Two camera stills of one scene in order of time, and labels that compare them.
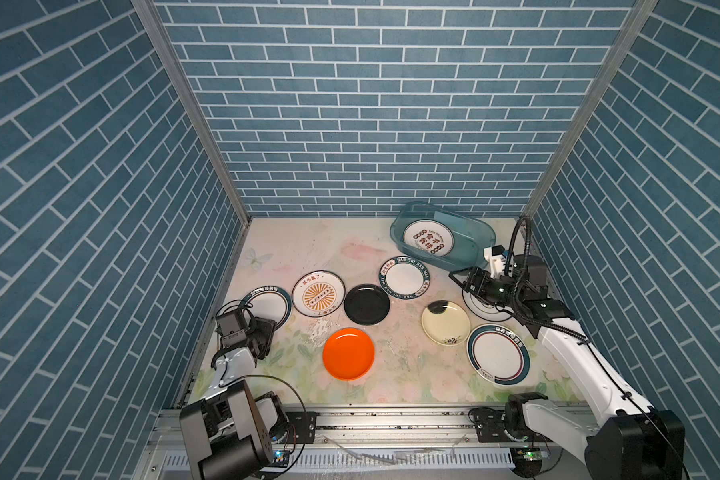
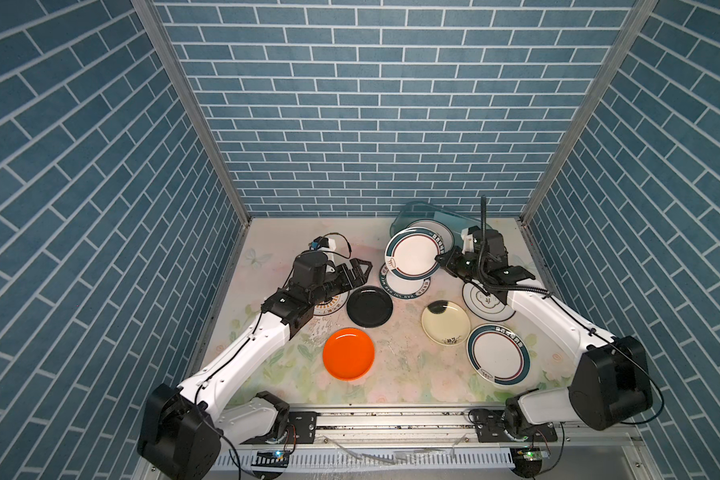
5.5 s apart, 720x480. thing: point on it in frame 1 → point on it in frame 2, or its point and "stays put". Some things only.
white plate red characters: [429, 237] stays put
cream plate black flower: [446, 323] stays put
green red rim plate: [498, 354] stays put
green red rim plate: [268, 301] → [411, 253]
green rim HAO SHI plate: [404, 277] stays put
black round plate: [366, 304] stays put
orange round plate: [348, 353] stays put
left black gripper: [265, 326] → [357, 280]
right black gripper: [476, 272] → [450, 262]
